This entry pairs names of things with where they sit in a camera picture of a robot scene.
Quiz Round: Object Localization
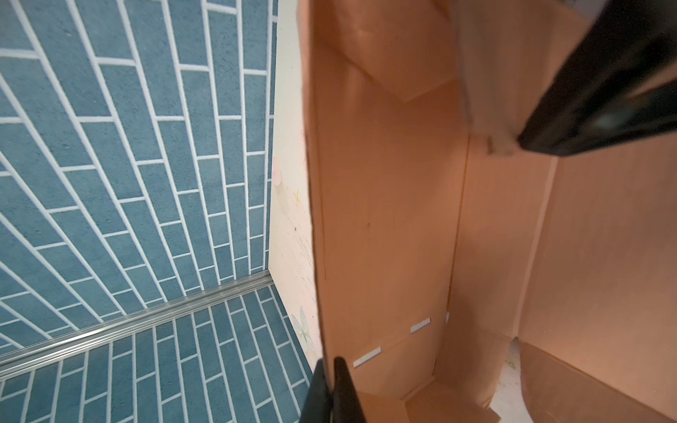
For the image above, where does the pink cardboard paper box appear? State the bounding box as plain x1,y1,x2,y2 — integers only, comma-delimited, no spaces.
299,1,676,422

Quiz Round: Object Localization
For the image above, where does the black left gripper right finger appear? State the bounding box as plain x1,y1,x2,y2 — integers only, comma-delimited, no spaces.
333,357,367,423

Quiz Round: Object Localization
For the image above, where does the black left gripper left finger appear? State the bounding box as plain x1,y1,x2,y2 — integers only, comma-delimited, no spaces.
299,359,333,423

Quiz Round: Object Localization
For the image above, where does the aluminium corner frame post left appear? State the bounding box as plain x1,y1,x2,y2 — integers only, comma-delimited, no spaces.
1,271,273,380

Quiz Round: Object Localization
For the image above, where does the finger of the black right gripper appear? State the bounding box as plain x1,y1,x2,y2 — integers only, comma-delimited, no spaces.
518,1,676,157

